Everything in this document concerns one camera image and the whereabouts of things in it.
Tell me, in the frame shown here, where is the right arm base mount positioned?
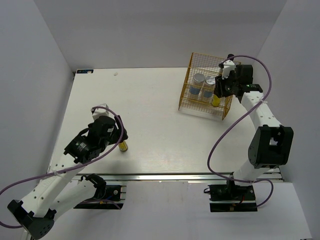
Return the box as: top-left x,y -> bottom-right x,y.
203,180 -> 258,213

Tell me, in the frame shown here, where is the soy sauce bottle red label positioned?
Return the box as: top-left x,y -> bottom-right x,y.
227,54 -> 234,61

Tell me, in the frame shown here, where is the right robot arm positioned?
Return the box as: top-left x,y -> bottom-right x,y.
214,60 -> 294,200

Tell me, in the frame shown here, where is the blue table sticker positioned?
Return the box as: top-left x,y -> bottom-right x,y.
76,69 -> 94,74

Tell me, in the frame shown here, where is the yellow wire basket rack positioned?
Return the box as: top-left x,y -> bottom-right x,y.
178,52 -> 233,121

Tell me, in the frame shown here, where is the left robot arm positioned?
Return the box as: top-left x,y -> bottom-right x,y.
7,115 -> 128,240

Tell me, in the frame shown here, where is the blue label spice jar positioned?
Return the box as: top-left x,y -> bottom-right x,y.
189,73 -> 205,98
202,76 -> 216,99

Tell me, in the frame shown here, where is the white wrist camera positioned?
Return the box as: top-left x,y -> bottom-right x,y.
218,60 -> 236,80
91,103 -> 109,121

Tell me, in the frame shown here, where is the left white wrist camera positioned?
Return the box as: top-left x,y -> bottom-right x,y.
91,103 -> 109,121

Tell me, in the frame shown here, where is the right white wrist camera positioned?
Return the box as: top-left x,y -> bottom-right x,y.
218,60 -> 236,80

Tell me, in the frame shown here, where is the aluminium table frame rail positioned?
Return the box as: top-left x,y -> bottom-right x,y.
72,172 -> 283,183

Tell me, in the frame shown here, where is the small yellow bottle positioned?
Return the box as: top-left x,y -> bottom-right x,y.
211,95 -> 221,108
118,140 -> 128,152

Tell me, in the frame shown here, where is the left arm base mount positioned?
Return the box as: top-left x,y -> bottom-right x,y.
74,174 -> 127,210

